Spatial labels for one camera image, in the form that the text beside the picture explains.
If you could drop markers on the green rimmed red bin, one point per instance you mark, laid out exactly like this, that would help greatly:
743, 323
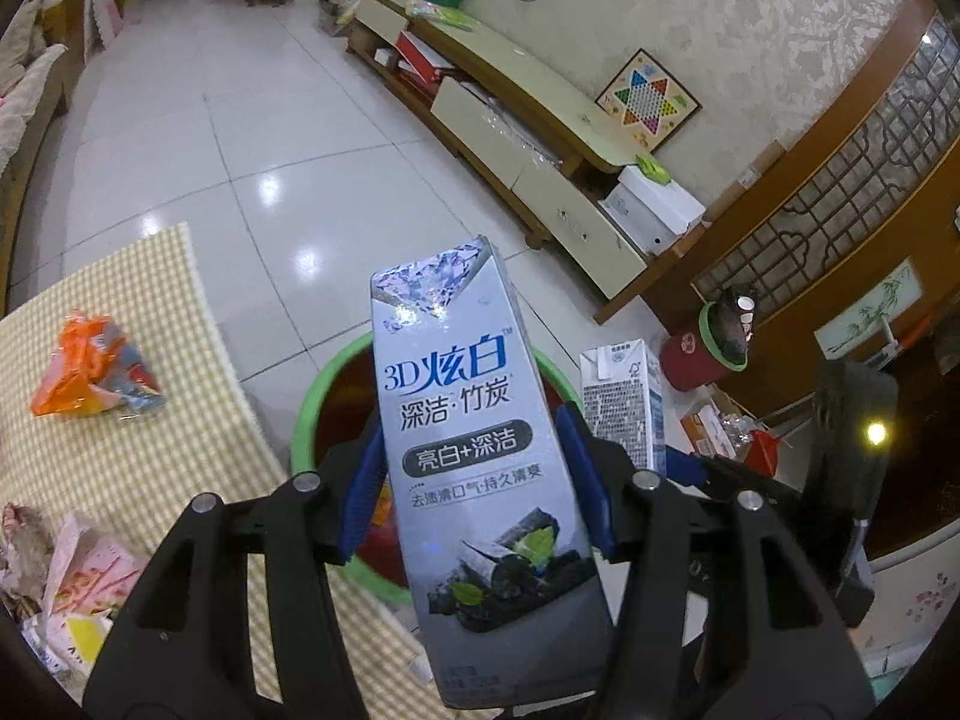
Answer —
315, 405

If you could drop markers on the white milk carton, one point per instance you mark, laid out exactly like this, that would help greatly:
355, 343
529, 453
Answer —
621, 405

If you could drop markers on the star checkers board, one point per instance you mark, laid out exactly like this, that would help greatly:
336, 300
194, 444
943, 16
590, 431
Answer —
649, 99

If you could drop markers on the grey toothpaste box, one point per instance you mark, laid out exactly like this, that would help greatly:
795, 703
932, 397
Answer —
480, 420

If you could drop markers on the dark plastic bag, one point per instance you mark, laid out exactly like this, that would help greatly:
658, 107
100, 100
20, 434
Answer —
729, 330

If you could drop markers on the wooden lattice partition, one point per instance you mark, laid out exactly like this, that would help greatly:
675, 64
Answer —
840, 187

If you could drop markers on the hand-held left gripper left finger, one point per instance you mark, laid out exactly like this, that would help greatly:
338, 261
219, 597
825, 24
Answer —
364, 499

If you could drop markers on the small red bin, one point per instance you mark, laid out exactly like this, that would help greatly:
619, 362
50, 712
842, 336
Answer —
690, 360

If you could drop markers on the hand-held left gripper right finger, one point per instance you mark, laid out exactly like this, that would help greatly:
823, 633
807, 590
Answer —
589, 491

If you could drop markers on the red folder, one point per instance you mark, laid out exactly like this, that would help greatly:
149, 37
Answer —
420, 58

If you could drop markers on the bamboo print panel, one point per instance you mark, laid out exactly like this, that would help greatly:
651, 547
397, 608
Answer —
870, 311

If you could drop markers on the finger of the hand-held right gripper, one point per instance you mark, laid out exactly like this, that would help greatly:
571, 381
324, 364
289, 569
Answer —
686, 467

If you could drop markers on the long cream TV cabinet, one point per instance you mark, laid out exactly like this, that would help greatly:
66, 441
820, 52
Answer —
525, 79

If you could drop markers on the white cardboard box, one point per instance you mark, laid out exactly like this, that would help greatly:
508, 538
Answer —
660, 206

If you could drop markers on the orange snack wrapper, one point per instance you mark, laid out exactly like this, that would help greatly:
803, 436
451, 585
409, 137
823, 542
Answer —
90, 371

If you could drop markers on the orange cardboard box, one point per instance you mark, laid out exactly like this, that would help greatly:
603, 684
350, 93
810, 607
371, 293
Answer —
701, 431

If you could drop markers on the small green toy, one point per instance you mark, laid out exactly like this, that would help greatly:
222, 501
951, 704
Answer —
654, 169

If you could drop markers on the red paper bag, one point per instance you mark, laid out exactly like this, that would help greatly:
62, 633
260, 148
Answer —
759, 451

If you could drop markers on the beige covered sofa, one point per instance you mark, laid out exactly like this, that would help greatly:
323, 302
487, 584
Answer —
30, 82

